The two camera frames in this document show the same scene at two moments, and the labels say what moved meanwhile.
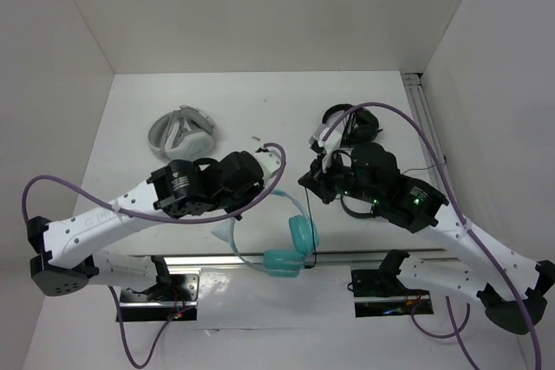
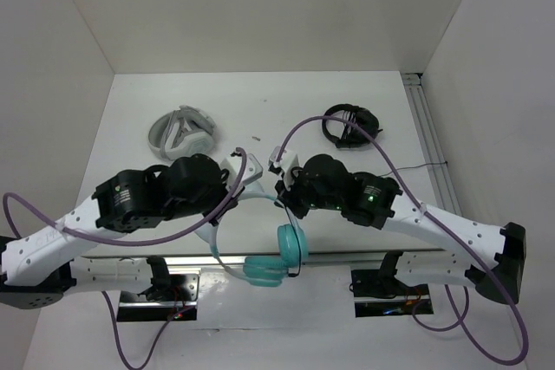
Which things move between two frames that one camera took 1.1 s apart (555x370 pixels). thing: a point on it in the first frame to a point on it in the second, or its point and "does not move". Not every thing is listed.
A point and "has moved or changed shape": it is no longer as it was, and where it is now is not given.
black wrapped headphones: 361,126 does not move
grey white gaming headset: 186,133 does not move
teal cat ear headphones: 303,236 has moved or changed shape
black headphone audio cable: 312,231 to 291,220
